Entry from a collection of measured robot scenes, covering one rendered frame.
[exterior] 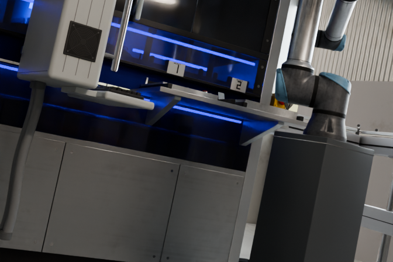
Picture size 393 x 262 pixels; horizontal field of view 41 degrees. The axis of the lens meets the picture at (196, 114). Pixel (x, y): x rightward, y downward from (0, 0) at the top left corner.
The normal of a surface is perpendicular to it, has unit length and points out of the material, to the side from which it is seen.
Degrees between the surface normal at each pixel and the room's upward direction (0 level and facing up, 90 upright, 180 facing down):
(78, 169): 90
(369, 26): 90
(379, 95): 90
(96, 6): 90
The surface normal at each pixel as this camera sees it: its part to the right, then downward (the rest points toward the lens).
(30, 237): 0.37, 0.02
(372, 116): -0.80, -0.20
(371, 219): -0.91, -0.21
